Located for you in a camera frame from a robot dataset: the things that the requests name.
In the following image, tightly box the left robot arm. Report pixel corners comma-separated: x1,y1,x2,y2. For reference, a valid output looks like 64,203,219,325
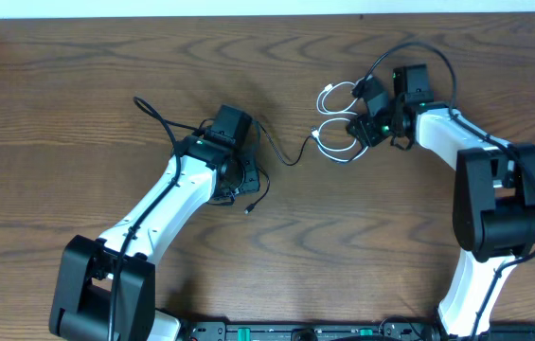
48,105,260,340

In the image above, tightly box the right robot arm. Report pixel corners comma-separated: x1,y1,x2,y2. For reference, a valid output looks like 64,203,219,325
347,64,535,340

